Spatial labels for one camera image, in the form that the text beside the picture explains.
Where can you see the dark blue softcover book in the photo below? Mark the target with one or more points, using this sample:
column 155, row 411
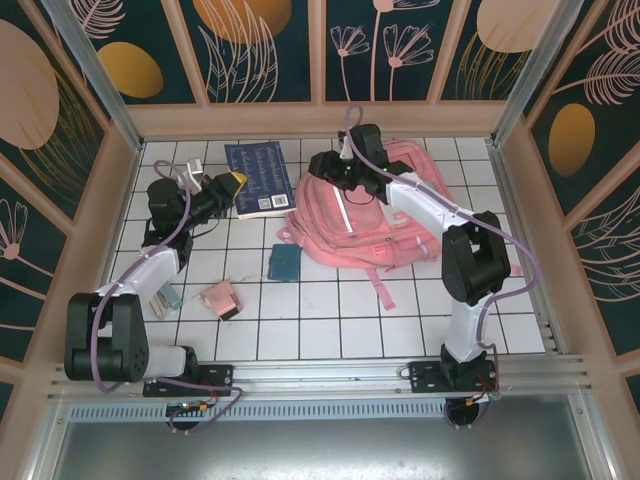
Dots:
column 260, row 165

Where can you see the perforated metal strip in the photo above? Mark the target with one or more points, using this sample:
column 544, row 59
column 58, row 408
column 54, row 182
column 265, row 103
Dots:
column 320, row 413

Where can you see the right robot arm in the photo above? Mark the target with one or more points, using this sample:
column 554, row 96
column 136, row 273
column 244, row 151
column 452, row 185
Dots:
column 475, row 260

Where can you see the pink student backpack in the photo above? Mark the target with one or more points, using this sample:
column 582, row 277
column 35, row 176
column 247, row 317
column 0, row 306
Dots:
column 350, row 235

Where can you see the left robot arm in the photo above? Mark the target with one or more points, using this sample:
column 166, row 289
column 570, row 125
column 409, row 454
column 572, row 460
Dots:
column 125, row 340

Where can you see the aluminium side rail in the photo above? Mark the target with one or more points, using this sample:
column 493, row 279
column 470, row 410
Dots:
column 530, row 250

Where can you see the teal notebook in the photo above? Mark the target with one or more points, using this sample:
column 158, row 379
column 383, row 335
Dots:
column 283, row 262

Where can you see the teal white small box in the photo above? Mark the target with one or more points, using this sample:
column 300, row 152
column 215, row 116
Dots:
column 167, row 302

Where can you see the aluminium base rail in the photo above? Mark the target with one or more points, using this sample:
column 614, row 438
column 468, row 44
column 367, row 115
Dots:
column 320, row 372

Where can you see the pink pencil case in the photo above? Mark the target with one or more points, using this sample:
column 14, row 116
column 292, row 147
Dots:
column 222, row 300

